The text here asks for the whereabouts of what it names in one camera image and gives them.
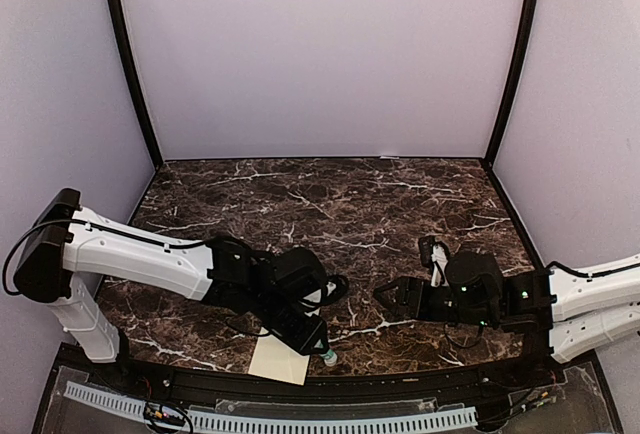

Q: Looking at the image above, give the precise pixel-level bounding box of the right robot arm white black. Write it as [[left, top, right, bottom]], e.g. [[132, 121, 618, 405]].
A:
[[373, 251, 639, 363]]

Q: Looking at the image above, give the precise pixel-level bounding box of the right black frame post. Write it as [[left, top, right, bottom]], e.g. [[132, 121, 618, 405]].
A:
[[483, 0, 538, 171]]

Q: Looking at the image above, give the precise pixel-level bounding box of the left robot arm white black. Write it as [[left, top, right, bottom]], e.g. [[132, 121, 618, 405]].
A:
[[1, 188, 337, 390]]

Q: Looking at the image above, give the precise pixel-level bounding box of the green white glue stick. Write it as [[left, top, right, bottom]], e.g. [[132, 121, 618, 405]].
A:
[[320, 349, 338, 367]]

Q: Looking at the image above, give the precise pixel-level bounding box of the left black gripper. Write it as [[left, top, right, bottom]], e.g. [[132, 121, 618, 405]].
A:
[[253, 291, 330, 357]]

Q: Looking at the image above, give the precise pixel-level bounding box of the white slotted cable duct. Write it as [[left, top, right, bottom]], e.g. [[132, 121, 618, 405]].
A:
[[64, 381, 478, 434]]

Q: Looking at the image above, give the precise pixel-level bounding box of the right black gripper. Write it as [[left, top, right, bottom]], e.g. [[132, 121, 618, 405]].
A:
[[374, 274, 497, 327]]

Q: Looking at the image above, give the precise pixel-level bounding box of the cream paper envelope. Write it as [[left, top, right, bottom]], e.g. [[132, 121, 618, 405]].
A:
[[248, 327, 310, 386]]

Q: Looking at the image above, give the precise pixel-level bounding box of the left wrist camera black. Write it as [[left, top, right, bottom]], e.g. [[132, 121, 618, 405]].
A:
[[272, 247, 349, 312]]

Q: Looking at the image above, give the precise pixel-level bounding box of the small circuit board with wires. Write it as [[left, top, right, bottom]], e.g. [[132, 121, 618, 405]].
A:
[[142, 403, 187, 427]]

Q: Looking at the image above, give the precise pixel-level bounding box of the black frame post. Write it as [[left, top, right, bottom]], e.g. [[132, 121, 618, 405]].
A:
[[483, 0, 538, 171], [107, 0, 164, 170]]

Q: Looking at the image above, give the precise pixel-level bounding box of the black front table rail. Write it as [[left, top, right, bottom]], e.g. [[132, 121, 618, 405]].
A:
[[82, 328, 571, 408]]

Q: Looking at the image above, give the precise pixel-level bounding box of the left black frame post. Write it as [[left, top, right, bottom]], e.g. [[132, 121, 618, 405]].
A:
[[107, 0, 164, 170]]

